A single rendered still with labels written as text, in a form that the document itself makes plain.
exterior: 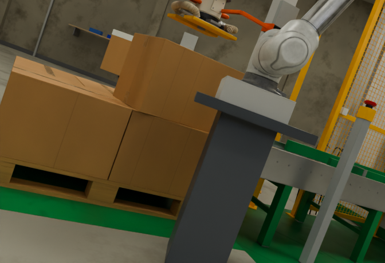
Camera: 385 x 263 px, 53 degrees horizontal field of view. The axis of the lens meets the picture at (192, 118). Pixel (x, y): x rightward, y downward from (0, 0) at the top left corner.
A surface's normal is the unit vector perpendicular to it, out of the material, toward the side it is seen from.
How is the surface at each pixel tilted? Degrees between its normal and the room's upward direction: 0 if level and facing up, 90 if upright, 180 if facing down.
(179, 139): 90
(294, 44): 98
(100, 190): 90
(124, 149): 90
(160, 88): 90
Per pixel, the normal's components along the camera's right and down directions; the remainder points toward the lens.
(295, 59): -0.01, 0.09
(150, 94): 0.52, 0.26
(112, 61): -0.24, -0.01
